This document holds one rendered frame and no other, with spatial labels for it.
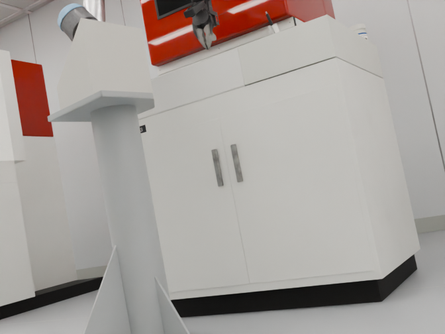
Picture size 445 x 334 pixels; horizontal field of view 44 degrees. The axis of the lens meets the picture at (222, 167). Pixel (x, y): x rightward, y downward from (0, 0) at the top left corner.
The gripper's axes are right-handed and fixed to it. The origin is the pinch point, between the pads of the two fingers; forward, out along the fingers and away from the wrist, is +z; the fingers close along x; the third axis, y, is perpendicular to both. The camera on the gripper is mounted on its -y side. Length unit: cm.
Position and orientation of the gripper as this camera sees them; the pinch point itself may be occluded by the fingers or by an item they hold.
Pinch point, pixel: (206, 46)
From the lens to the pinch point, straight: 216.6
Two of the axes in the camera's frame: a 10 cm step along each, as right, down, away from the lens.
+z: 1.8, 9.8, -0.8
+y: 5.1, -0.2, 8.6
